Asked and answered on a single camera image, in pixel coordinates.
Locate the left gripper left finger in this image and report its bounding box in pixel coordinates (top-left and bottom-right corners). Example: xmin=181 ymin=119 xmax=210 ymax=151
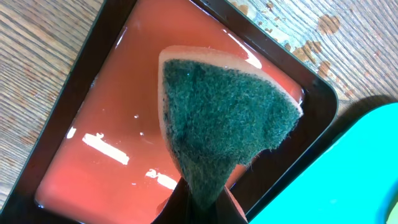
xmin=152 ymin=178 xmax=191 ymax=224

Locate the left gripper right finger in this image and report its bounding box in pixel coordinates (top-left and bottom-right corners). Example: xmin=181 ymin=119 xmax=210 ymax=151
xmin=217 ymin=187 xmax=248 ymax=224

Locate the green pink dish sponge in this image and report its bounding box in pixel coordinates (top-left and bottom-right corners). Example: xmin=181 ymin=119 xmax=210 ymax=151
xmin=158 ymin=45 xmax=303 ymax=210

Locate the red black lacquer tray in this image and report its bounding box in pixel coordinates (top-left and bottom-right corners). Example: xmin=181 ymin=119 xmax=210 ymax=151
xmin=1 ymin=1 xmax=338 ymax=223

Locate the teal plastic serving tray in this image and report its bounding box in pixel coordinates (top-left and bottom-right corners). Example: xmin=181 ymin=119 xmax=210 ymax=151
xmin=252 ymin=103 xmax=397 ymax=224

